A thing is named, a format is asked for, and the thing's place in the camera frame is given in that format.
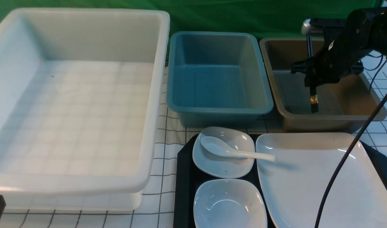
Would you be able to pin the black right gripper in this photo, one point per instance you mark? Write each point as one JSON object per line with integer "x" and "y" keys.
{"x": 333, "y": 62}

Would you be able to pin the black chopstick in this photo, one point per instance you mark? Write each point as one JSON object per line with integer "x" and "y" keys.
{"x": 314, "y": 100}

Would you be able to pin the large white rectangular plate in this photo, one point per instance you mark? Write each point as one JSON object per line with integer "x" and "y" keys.
{"x": 294, "y": 185}

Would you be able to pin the white ceramic soup spoon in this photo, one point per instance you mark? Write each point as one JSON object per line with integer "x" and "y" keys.
{"x": 219, "y": 148}

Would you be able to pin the small white bowl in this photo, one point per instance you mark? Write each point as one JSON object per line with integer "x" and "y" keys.
{"x": 229, "y": 203}
{"x": 222, "y": 167}

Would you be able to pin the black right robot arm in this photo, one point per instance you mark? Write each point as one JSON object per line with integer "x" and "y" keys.
{"x": 370, "y": 24}

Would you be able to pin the brown plastic bin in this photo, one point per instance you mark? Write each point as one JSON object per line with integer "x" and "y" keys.
{"x": 343, "y": 107}

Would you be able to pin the green cloth backdrop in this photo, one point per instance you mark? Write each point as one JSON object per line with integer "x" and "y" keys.
{"x": 260, "y": 18}

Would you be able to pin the blue plastic bin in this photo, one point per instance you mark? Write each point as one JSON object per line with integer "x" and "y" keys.
{"x": 217, "y": 79}

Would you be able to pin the white checkered tablecloth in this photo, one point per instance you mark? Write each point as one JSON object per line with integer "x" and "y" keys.
{"x": 163, "y": 177}

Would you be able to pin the large white plastic bin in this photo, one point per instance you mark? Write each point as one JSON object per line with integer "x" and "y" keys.
{"x": 76, "y": 34}

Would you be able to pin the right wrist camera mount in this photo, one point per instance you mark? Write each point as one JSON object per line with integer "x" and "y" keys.
{"x": 328, "y": 28}

